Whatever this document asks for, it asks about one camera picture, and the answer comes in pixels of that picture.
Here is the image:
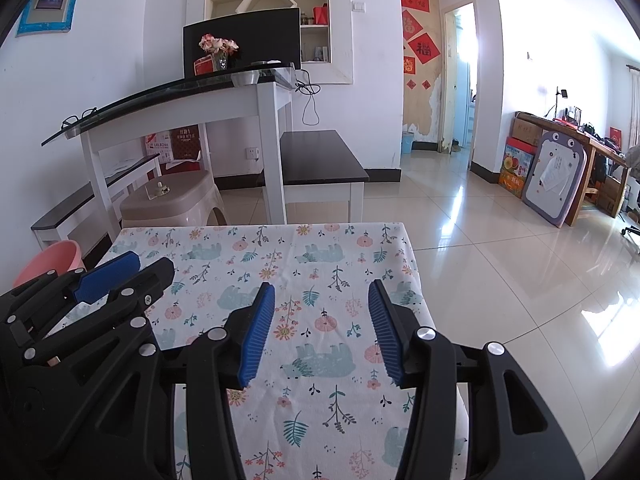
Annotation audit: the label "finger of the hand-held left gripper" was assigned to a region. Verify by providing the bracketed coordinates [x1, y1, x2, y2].
[30, 258, 176, 376]
[0, 251, 142, 341]

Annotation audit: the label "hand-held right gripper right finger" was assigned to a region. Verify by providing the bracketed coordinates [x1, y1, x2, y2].
[368, 279, 586, 480]

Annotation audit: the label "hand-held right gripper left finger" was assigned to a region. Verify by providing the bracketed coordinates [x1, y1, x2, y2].
[57, 282, 277, 480]

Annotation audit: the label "pink plastic bucket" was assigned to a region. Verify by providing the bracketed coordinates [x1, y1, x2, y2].
[12, 240, 87, 288]

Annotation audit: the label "beige plastic stool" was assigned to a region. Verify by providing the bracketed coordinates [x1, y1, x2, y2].
[120, 170, 227, 229]

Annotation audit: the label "dark-top white bench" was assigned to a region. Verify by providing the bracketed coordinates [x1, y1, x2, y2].
[257, 130, 371, 223]
[31, 180, 121, 251]
[95, 152, 163, 196]

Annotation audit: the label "floral tablecloth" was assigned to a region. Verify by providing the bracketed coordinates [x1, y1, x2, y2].
[47, 222, 468, 480]

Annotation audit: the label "white red carton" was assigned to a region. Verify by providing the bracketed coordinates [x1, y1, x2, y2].
[145, 132, 173, 158]

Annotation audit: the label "dark red carton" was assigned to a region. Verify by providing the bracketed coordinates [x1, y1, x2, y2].
[170, 127, 201, 161]

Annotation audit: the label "black eyeglasses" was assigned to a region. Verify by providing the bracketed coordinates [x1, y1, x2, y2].
[60, 106, 99, 130]

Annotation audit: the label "glass-top white table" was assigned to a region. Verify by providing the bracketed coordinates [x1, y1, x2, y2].
[41, 66, 306, 241]

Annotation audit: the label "colourful fruit carton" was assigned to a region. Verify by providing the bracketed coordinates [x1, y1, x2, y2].
[499, 137, 538, 198]

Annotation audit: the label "purple framed drawing board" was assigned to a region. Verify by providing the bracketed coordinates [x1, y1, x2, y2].
[522, 130, 588, 228]

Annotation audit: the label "pink flower bouquet vase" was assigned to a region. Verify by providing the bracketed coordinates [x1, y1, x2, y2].
[199, 34, 240, 72]

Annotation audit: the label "brown cardboard carton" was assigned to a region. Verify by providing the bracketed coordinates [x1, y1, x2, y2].
[509, 117, 543, 147]

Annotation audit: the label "black monitor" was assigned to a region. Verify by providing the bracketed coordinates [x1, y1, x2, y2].
[182, 7, 302, 81]

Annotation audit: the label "office chair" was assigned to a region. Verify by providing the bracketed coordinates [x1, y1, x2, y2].
[620, 142, 640, 256]

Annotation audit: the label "wooden desk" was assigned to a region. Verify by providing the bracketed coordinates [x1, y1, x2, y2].
[515, 111, 631, 226]

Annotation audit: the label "black desk stand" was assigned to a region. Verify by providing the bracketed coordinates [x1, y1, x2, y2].
[552, 87, 571, 121]

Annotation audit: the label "looped power cable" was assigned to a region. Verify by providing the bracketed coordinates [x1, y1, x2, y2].
[295, 80, 321, 126]

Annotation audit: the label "white door frame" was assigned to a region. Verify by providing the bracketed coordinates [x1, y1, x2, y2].
[442, 2, 481, 171]

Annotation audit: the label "red paper wall decorations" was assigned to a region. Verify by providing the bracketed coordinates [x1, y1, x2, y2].
[400, 0, 442, 91]

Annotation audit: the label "white wall shelf niche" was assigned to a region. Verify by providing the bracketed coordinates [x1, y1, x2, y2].
[189, 0, 356, 86]

